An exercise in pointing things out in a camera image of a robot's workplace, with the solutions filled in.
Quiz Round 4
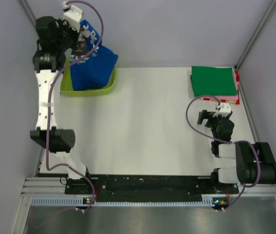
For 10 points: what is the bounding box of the right aluminium corner post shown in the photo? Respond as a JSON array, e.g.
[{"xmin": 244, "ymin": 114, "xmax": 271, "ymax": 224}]
[{"xmin": 234, "ymin": 0, "xmax": 276, "ymax": 70}]

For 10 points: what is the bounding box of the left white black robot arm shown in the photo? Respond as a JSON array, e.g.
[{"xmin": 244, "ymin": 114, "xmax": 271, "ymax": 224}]
[{"xmin": 30, "ymin": 16, "xmax": 93, "ymax": 194}]

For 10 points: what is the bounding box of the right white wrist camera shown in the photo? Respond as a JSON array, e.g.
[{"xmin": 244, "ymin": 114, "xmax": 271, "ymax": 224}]
[{"xmin": 213, "ymin": 103, "xmax": 232, "ymax": 117}]

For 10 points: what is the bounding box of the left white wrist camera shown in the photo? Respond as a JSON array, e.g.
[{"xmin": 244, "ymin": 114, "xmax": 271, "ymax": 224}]
[{"xmin": 62, "ymin": 2, "xmax": 83, "ymax": 32}]

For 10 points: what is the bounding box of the folded green t shirt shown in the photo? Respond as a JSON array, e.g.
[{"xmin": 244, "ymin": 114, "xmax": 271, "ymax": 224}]
[{"xmin": 190, "ymin": 65, "xmax": 238, "ymax": 98}]

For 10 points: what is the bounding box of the folded red patterned t shirt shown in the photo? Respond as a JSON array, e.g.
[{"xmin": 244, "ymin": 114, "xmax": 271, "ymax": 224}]
[{"xmin": 198, "ymin": 70, "xmax": 241, "ymax": 105}]

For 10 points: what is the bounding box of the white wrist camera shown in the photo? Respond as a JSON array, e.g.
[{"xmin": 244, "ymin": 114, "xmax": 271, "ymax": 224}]
[
  {"xmin": 62, "ymin": 2, "xmax": 83, "ymax": 32},
  {"xmin": 213, "ymin": 103, "xmax": 232, "ymax": 117}
]

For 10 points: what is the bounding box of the aluminium corner post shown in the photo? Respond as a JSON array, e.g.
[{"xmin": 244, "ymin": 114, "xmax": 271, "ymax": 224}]
[
  {"xmin": 234, "ymin": 0, "xmax": 276, "ymax": 70},
  {"xmin": 18, "ymin": 0, "xmax": 36, "ymax": 28}
]

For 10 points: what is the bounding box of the lime green plastic tub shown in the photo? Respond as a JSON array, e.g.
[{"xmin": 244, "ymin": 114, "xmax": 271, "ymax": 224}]
[{"xmin": 60, "ymin": 55, "xmax": 118, "ymax": 97}]

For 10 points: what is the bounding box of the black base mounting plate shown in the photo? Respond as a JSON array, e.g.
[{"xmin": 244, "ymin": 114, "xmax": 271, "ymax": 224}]
[{"xmin": 65, "ymin": 174, "xmax": 238, "ymax": 202}]

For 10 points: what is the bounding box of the blue printed t shirt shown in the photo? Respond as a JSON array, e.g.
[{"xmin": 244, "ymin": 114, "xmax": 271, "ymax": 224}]
[{"xmin": 70, "ymin": 20, "xmax": 118, "ymax": 91}]

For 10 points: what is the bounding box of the aluminium frame rail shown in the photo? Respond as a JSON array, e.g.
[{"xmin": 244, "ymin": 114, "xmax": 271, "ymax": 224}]
[{"xmin": 21, "ymin": 177, "xmax": 276, "ymax": 197}]

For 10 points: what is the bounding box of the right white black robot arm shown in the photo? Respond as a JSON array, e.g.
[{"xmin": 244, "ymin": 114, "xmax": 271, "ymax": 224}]
[{"xmin": 197, "ymin": 110, "xmax": 276, "ymax": 193}]

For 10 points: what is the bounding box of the grey slotted cable duct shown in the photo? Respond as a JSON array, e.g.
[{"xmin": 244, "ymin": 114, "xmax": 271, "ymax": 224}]
[{"xmin": 31, "ymin": 196, "xmax": 227, "ymax": 208}]

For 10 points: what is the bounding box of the left aluminium corner post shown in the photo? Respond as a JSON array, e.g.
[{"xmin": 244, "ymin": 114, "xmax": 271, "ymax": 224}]
[{"xmin": 18, "ymin": 0, "xmax": 36, "ymax": 28}]

